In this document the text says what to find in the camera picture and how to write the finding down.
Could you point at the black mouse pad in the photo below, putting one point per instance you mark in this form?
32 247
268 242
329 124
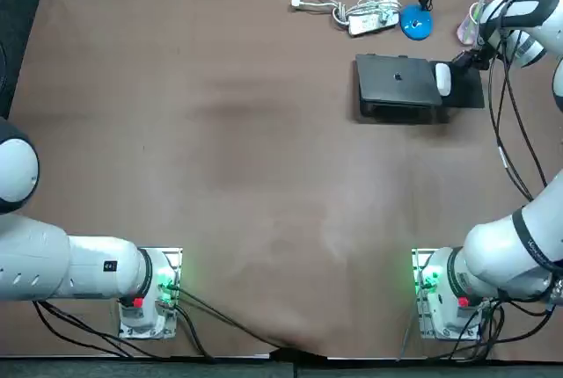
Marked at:
466 92

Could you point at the grey Apple laptop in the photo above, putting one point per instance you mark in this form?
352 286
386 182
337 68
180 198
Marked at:
396 83

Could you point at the pink pen cup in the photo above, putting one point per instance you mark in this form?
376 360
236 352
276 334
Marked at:
464 31

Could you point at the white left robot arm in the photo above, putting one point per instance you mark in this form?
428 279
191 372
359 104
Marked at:
88 272

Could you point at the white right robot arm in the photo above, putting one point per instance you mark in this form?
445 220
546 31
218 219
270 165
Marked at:
506 255

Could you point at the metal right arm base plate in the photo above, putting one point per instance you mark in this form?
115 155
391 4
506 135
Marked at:
424 329

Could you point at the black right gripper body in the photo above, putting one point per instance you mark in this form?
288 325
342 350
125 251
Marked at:
480 55

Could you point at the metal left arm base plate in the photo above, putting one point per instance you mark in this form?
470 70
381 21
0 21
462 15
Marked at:
173 255

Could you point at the white computer mouse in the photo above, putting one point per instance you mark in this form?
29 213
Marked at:
443 79

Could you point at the white power strip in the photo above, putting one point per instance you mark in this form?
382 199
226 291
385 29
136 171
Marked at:
365 24

